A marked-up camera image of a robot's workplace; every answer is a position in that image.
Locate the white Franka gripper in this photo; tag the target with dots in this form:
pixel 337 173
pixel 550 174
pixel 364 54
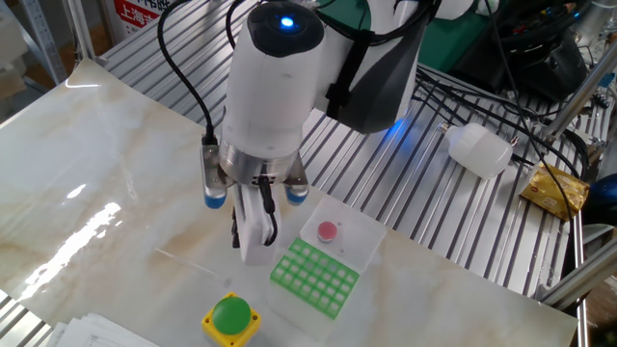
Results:
pixel 248 231

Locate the clear pipette box green rack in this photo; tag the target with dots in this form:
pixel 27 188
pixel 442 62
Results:
pixel 313 279

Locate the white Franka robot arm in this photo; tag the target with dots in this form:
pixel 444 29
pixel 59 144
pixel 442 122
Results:
pixel 270 96

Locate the green button yellow box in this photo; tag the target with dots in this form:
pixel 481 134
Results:
pixel 231 315

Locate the stack of printed paper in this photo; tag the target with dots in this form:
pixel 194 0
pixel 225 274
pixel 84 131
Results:
pixel 96 335

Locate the red white sign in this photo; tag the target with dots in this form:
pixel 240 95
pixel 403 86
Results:
pixel 137 17

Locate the white LED bulb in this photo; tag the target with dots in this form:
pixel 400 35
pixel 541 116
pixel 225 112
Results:
pixel 482 149

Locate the grey perforated rack upright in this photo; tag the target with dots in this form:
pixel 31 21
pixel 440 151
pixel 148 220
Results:
pixel 43 43

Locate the green cutting mat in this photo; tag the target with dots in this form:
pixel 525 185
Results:
pixel 448 43

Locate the gold foil package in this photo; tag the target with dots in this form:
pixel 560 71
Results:
pixel 554 190

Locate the black steering wheel controller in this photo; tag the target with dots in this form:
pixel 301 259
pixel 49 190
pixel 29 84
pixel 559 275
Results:
pixel 544 67

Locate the dark blue round object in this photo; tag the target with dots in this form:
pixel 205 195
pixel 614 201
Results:
pixel 602 197

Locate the silver wrist camera blue cap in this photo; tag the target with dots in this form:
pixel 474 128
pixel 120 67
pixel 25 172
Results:
pixel 212 173
pixel 296 190

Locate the red push button switch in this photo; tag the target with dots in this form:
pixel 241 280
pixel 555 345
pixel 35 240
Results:
pixel 327 231

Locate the aluminium frame beam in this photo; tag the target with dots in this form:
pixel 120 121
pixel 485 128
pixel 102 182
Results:
pixel 578 279

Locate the aluminium frame post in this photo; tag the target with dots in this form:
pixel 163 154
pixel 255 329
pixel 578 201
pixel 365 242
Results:
pixel 578 96

